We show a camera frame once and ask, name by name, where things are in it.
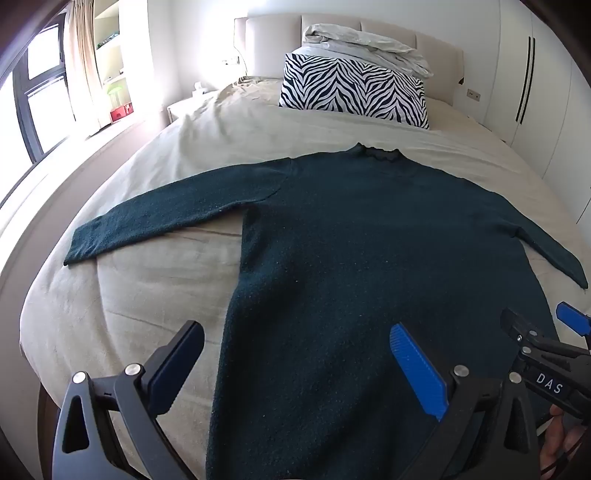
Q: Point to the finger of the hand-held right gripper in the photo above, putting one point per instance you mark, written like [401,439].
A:
[519,330]
[572,316]

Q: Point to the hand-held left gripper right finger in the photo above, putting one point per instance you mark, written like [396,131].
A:
[418,371]

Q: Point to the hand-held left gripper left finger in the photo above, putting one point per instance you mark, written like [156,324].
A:
[167,381]

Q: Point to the dark teal sweater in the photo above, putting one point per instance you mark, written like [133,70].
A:
[332,277]

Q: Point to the person's right hand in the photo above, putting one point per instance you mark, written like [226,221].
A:
[565,436]

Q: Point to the bed with beige sheet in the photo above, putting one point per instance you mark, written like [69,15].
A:
[184,286]

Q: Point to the white wardrobe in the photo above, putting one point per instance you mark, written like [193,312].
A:
[535,83]

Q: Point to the red box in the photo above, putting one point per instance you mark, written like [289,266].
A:
[121,112]

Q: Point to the white nightstand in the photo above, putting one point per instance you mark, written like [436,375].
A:
[184,108]

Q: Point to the zebra striped pillow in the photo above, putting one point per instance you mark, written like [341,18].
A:
[353,90]

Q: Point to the green plastic container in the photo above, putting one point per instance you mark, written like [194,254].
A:
[115,96]

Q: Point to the dark framed window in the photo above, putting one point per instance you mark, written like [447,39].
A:
[34,87]

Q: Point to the crumpled white duvet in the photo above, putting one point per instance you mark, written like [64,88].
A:
[364,44]

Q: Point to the beige curtain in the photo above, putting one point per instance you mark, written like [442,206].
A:
[83,60]

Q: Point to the beige padded headboard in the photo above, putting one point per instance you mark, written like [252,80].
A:
[272,39]

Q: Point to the wall socket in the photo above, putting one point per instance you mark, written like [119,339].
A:
[473,95]

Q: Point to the white wall shelf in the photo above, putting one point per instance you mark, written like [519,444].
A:
[113,60]

